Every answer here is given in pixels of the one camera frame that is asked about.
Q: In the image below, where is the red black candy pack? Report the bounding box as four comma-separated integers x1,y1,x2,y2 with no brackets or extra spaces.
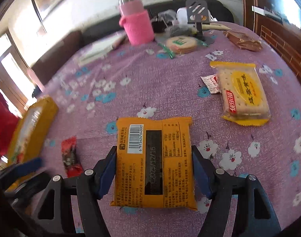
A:
61,136,83,178

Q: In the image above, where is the orange biscuit pack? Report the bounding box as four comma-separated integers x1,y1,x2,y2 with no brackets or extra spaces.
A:
111,117,197,210

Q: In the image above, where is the yellow cardboard tray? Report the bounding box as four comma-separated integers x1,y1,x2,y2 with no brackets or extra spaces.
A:
4,96,59,193

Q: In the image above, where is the purple floral tablecloth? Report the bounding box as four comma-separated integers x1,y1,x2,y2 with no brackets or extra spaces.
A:
24,20,301,237

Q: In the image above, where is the maroon armchair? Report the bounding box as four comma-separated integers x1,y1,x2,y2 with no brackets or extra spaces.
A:
28,30,82,91

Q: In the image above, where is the yellow soda cracker pack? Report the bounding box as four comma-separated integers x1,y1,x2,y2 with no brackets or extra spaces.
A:
210,61,271,126

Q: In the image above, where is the small white red sachet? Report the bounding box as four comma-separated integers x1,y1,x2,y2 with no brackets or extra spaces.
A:
201,74,220,94

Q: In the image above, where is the stack of white papers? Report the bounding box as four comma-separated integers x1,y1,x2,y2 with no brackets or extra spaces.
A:
78,31,127,67

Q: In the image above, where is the brown snack wrapper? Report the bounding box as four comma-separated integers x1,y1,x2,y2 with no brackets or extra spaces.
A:
223,31,263,52

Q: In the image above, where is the round green-label cake pack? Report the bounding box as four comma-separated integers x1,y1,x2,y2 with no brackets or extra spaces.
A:
155,35,209,59

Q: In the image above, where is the pink sleeved bottle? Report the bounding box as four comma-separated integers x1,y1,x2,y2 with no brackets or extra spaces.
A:
118,0,155,46

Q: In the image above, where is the wooden tv cabinet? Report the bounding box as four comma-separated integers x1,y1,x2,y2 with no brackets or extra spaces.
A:
243,0,301,84

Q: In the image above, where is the black sofa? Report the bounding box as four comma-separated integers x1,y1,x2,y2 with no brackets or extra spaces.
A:
82,0,234,47

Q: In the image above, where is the black phone stand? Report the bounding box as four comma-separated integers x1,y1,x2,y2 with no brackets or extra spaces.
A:
186,0,214,45

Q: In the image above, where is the white cup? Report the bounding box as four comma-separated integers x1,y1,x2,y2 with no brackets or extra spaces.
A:
176,7,188,25

